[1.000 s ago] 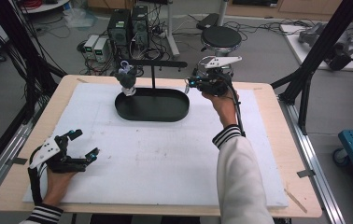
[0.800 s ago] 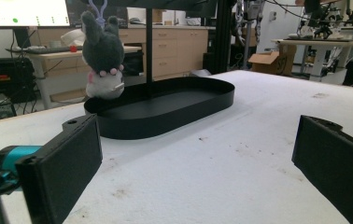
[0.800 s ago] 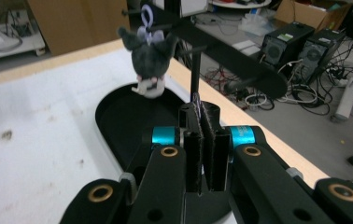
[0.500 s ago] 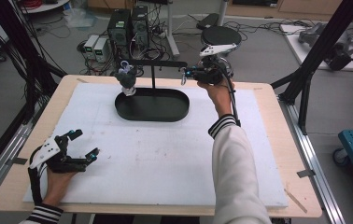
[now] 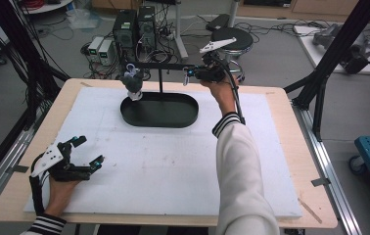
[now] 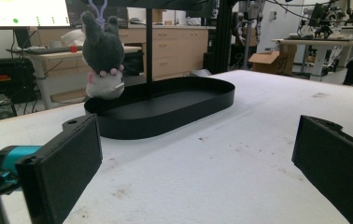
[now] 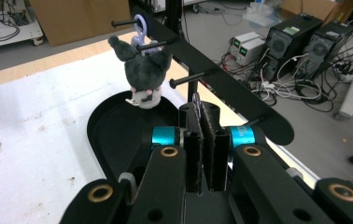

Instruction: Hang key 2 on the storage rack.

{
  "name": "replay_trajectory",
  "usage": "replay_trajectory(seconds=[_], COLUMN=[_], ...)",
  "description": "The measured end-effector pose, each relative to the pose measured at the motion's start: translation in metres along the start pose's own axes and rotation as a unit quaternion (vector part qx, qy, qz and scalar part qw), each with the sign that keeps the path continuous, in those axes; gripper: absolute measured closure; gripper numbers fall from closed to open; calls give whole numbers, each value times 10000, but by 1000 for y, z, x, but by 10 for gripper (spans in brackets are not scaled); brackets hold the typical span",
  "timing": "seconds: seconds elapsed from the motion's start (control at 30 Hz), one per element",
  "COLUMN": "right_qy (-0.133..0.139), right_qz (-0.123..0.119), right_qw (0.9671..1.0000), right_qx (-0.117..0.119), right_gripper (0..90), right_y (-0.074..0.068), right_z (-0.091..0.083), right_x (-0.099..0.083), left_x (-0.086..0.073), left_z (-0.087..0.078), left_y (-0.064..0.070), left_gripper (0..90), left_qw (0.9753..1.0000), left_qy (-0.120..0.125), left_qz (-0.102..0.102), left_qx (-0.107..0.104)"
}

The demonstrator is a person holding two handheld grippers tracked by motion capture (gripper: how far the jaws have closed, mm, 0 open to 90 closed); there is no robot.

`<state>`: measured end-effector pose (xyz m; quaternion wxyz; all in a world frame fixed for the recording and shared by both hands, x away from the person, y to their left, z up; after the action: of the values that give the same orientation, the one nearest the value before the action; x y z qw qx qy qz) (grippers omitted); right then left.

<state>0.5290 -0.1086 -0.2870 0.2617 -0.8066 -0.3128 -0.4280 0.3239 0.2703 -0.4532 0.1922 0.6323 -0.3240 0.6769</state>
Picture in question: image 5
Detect black metal frame post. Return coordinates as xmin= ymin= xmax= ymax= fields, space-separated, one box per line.
xmin=284 ymin=0 xmax=370 ymax=142
xmin=0 ymin=0 xmax=71 ymax=194

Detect black floor cables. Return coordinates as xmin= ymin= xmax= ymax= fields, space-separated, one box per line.
xmin=234 ymin=19 xmax=332 ymax=39

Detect grey tape strip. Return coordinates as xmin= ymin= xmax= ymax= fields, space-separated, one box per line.
xmin=310 ymin=176 xmax=332 ymax=188
xmin=6 ymin=164 xmax=30 ymax=175

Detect black flat case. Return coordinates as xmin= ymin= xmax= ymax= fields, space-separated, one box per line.
xmin=205 ymin=13 xmax=232 ymax=32

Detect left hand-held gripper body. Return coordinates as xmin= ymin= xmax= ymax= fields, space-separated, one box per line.
xmin=30 ymin=142 xmax=93 ymax=183

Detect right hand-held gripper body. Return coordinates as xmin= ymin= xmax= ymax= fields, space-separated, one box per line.
xmin=195 ymin=36 xmax=238 ymax=83

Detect person's right hand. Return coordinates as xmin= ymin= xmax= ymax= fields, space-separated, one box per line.
xmin=200 ymin=75 xmax=240 ymax=117

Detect grey machine part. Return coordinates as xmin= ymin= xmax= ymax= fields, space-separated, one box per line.
xmin=312 ymin=23 xmax=343 ymax=50

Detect black stand with tray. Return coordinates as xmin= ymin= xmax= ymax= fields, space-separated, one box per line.
xmin=119 ymin=62 xmax=200 ymax=129

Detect black round stool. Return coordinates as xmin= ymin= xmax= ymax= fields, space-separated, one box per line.
xmin=202 ymin=26 xmax=254 ymax=85

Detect right hand-held gripper cable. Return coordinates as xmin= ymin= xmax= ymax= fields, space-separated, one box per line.
xmin=213 ymin=53 xmax=247 ymax=126

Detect white floor board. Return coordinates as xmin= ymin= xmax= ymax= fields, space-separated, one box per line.
xmin=293 ymin=23 xmax=370 ymax=77

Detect thin wooden stick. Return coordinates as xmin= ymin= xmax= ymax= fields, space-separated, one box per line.
xmin=297 ymin=197 xmax=324 ymax=225

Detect left hand-held gripper cable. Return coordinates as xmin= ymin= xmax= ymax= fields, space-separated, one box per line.
xmin=28 ymin=153 xmax=49 ymax=217

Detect white foam mat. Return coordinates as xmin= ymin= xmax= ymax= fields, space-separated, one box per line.
xmin=23 ymin=86 xmax=303 ymax=219

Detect person's left hand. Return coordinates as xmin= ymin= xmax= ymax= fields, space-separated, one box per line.
xmin=44 ymin=176 xmax=82 ymax=217

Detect white table leg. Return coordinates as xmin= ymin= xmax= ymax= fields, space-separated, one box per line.
xmin=172 ymin=0 xmax=190 ymax=63

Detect dark plush keychain toy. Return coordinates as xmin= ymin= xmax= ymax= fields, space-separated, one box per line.
xmin=118 ymin=63 xmax=145 ymax=102

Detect black computer tower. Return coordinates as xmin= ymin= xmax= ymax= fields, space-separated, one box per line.
xmin=112 ymin=9 xmax=139 ymax=62
xmin=136 ymin=5 xmax=158 ymax=54

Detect clear plastic bag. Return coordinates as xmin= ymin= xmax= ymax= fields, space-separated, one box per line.
xmin=67 ymin=8 xmax=103 ymax=32

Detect aluminium rail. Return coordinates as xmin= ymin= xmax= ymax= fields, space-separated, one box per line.
xmin=0 ymin=101 xmax=56 ymax=223
xmin=292 ymin=100 xmax=364 ymax=235

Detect white power supply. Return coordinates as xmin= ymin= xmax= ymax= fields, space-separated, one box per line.
xmin=87 ymin=35 xmax=106 ymax=64
xmin=97 ymin=38 xmax=116 ymax=67

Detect hand-held gripper cable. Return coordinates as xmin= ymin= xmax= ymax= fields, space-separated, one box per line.
xmin=213 ymin=53 xmax=247 ymax=126
xmin=28 ymin=153 xmax=49 ymax=217

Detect dark machine part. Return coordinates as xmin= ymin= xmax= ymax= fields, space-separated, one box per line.
xmin=342 ymin=33 xmax=370 ymax=75

